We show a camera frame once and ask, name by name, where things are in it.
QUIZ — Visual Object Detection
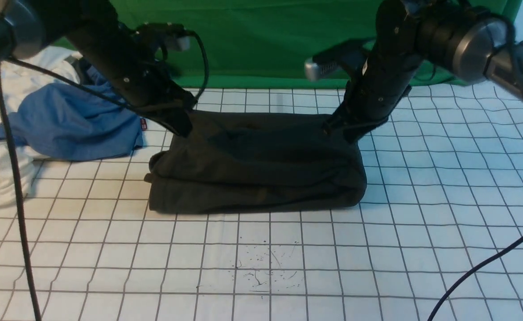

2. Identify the white t-shirt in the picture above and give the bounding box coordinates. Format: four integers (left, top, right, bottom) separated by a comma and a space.
0, 46, 81, 206

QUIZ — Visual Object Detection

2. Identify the green backdrop cloth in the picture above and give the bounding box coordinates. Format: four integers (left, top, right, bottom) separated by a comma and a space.
52, 0, 523, 90

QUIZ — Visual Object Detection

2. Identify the blue t-shirt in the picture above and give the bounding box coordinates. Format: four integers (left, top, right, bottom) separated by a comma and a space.
2, 64, 144, 162

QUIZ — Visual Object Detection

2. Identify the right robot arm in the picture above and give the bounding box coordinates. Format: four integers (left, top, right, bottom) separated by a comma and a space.
323, 0, 523, 142

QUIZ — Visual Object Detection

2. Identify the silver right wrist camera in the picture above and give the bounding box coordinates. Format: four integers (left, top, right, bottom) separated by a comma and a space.
304, 38, 374, 82

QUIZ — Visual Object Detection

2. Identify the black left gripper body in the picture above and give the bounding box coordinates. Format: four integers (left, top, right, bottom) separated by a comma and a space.
67, 21, 198, 137

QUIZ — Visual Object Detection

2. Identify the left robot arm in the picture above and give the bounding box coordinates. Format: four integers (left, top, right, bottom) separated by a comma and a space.
0, 0, 197, 137

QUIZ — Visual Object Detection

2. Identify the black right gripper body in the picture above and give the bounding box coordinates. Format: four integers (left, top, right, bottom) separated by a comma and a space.
323, 0, 427, 142

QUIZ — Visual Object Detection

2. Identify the dark gray long-sleeve top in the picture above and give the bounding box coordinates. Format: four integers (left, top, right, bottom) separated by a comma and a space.
145, 111, 367, 214

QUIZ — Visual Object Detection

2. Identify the white grid tablecloth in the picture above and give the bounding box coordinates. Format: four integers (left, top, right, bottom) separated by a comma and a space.
25, 83, 523, 321

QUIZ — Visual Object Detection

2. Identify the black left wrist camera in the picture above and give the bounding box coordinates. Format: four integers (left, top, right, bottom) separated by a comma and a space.
135, 23, 191, 55

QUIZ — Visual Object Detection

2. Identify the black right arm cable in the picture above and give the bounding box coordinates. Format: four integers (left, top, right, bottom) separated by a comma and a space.
426, 13, 523, 321

